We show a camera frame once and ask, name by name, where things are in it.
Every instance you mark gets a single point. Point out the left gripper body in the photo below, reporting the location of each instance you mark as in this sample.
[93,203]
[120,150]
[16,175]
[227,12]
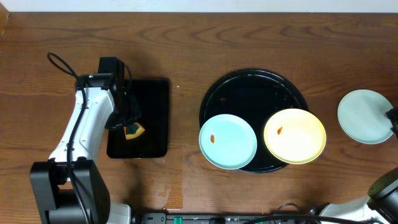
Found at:
[129,112]

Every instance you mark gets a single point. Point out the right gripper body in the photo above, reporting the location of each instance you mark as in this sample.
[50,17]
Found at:
[395,117]

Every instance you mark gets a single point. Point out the yellow green sponge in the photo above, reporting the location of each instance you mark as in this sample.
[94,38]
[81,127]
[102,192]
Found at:
[133,131]

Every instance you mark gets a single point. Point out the light blue plate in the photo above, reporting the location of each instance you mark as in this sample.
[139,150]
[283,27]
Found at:
[227,141]
[362,116]

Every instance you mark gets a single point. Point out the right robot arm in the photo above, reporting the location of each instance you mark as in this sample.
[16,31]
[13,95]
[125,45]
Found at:
[379,206]

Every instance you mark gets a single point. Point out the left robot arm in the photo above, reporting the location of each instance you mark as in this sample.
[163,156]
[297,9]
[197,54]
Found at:
[68,187]

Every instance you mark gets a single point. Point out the black rectangular tray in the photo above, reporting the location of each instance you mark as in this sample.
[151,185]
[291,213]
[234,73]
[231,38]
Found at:
[153,98]

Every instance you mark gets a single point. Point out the black round tray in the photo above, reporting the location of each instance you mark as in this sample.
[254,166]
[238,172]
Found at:
[253,95]

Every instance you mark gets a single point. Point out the yellow plate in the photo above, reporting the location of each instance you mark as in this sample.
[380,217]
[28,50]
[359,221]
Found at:
[294,136]

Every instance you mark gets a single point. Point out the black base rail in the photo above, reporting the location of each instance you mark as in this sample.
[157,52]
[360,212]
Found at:
[162,218]

